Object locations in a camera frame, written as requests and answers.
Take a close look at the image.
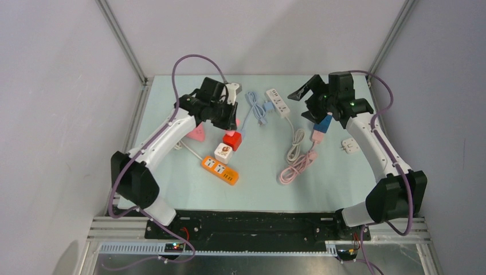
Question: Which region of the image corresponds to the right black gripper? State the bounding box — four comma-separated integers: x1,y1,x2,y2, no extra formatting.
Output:
287,74,336,124

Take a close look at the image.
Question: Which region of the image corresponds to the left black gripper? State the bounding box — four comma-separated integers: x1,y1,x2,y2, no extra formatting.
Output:
209,97,238,131

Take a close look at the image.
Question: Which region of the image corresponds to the red cube socket adapter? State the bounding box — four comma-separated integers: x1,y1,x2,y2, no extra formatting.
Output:
222,131,242,151

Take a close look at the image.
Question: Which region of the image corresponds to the white cube socket adapter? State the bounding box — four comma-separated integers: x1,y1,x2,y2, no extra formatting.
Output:
214,143,234,164

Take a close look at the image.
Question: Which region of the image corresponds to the blue cube socket adapter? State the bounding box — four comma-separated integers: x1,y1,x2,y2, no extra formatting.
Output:
313,114,332,133

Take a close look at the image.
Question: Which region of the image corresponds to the pink power strip with cable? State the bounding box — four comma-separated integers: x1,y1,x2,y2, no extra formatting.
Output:
279,128,324,185

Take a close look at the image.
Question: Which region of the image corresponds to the pink square plug adapter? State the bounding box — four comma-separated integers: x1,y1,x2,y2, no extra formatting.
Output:
225,119,241,136

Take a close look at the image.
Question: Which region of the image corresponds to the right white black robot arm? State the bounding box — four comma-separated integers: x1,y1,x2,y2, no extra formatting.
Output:
287,71,428,239

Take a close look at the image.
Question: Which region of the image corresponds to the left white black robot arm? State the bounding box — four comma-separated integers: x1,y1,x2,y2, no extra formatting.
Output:
111,77,242,238

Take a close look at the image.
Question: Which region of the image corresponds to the white square plug adapter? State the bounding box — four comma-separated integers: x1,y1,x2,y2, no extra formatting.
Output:
341,137,360,154

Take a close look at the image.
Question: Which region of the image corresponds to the pink triangular power strip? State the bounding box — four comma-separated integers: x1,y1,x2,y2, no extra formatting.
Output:
186,123,206,142

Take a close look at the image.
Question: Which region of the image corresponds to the orange power strip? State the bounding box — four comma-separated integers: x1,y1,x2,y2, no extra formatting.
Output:
201,156,239,186

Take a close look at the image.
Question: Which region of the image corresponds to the light blue cable with plug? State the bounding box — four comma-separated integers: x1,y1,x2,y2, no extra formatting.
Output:
240,91,276,138

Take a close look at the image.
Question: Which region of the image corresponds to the white power strip with cable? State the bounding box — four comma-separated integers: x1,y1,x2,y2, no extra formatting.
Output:
265,88,305,164

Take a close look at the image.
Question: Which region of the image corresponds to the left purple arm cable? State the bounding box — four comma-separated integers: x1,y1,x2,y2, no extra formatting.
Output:
99,53,229,273

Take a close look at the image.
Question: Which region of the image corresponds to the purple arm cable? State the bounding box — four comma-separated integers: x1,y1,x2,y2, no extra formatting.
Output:
99,53,229,273
348,69,414,275

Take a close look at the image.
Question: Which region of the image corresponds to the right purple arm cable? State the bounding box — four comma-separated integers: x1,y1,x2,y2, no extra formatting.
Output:
348,69,414,275

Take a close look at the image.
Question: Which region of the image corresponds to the aluminium frame rail front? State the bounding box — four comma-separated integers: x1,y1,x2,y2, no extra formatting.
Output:
87,217,432,245

